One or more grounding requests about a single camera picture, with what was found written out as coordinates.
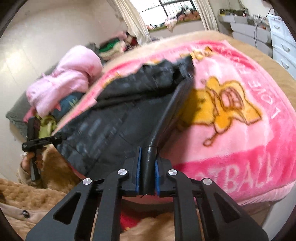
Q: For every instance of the grey dressing table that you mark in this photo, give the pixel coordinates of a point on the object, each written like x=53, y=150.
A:
x=253, y=30

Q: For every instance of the white drawer cabinet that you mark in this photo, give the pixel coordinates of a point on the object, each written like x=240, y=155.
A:
x=283, y=44

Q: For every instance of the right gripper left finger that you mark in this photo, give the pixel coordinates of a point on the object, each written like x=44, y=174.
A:
x=92, y=208

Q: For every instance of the black leather jacket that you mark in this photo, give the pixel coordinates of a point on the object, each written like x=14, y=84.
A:
x=135, y=111

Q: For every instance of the pink quilt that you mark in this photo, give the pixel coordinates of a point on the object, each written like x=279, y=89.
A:
x=75, y=72

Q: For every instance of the cream curtain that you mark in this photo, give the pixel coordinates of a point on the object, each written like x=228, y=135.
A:
x=206, y=14
x=126, y=12

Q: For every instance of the tan bed sheet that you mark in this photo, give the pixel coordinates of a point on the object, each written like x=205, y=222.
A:
x=281, y=76

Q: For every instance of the left hand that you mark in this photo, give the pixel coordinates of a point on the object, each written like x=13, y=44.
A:
x=25, y=163

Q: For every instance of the right cream curtain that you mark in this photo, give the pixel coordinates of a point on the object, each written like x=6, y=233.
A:
x=206, y=14

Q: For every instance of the clothes on window sill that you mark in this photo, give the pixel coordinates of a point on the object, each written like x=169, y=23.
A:
x=183, y=16

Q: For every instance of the tan fleece sleeve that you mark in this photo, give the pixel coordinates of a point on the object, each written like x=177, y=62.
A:
x=25, y=203

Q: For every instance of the pink cartoon cat blanket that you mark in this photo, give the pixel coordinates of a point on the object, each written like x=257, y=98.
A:
x=236, y=125

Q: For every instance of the pile of folded clothes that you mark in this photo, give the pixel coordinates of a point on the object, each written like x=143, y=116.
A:
x=117, y=45

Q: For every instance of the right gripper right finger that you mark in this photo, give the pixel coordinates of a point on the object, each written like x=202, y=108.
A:
x=202, y=210

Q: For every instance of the left cream curtain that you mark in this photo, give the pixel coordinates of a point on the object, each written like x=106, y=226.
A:
x=126, y=12

